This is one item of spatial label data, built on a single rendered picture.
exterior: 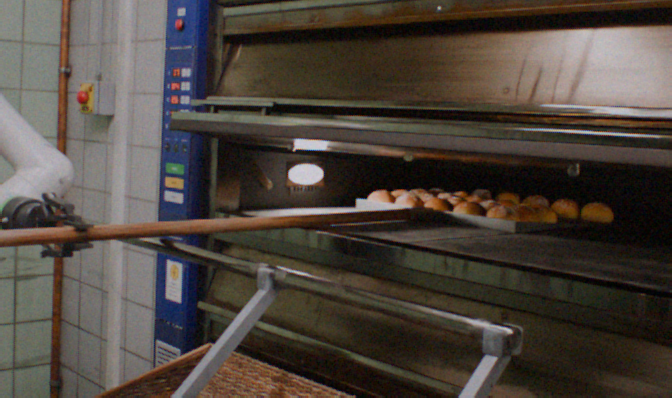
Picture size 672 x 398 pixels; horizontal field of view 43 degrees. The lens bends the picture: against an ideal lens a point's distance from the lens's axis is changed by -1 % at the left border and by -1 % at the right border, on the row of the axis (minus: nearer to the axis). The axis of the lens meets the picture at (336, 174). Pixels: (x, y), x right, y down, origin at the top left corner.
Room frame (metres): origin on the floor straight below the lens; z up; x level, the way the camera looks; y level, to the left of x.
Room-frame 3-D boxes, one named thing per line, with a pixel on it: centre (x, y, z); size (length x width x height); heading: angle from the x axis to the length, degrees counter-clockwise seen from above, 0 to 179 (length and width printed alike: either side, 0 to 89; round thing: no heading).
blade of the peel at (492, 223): (2.42, -0.38, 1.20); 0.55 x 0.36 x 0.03; 44
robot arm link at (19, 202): (1.78, 0.63, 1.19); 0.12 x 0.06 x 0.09; 133
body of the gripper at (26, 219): (1.72, 0.58, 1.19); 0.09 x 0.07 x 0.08; 43
